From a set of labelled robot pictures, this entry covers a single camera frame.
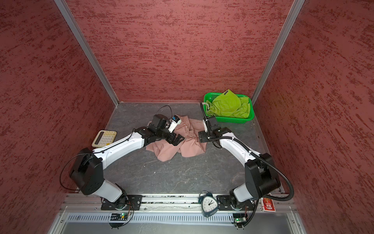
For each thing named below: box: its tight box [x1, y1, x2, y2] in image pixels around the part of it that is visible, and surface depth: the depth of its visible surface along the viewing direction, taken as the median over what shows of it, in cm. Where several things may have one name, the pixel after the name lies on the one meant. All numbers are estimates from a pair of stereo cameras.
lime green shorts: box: [205, 88, 251, 119], surface depth 116 cm
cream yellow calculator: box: [91, 130, 118, 148], surface depth 99 cm
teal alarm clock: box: [198, 190, 220, 217], surface depth 72 cm
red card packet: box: [260, 197, 277, 213], surface depth 74 cm
